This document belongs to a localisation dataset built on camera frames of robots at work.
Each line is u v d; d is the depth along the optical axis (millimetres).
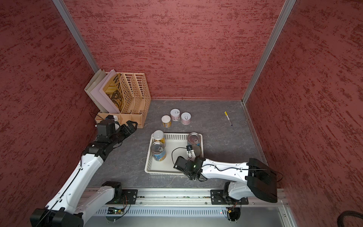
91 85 877
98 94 885
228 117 1095
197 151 816
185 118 1012
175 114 1041
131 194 743
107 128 565
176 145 937
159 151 812
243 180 429
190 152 721
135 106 1175
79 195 437
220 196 734
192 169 597
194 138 853
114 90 981
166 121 1001
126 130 685
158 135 829
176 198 754
